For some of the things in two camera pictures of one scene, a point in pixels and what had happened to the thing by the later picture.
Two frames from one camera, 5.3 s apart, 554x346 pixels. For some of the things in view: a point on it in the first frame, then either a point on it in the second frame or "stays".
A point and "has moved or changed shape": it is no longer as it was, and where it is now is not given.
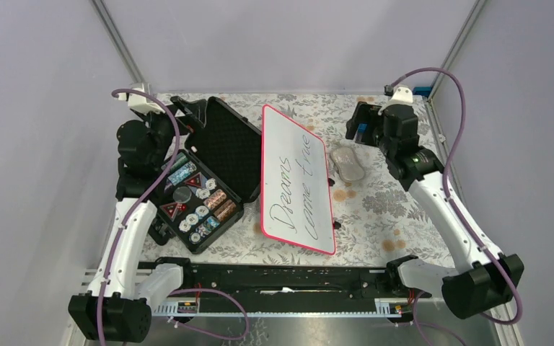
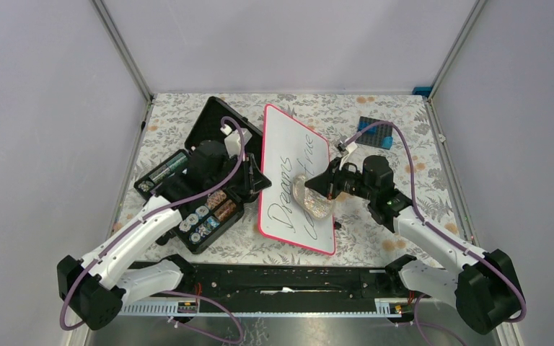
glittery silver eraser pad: x=348 y=163 has moved or changed shape
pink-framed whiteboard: x=295 y=194 stays
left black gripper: x=149 y=116 to x=254 y=180
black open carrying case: x=218 y=171 stays
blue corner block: x=422 y=91 stays
